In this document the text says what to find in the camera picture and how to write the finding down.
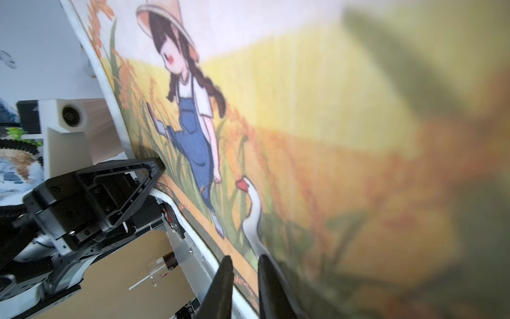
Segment cream tote bag yellow handles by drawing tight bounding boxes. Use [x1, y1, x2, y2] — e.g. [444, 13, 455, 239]
[62, 1, 509, 318]

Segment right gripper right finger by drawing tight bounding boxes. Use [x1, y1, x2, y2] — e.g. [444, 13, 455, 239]
[258, 255, 307, 318]

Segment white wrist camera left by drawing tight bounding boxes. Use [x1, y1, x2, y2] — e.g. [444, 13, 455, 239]
[38, 99, 124, 179]

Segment potted green plant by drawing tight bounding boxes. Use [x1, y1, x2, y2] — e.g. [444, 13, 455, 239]
[6, 127, 43, 147]

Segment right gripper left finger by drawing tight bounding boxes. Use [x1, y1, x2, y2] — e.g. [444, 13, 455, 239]
[196, 255, 235, 319]

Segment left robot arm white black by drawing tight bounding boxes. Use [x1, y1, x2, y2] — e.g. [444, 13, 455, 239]
[1, 158, 165, 318]

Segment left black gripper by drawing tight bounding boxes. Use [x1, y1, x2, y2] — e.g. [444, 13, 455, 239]
[23, 158, 165, 255]

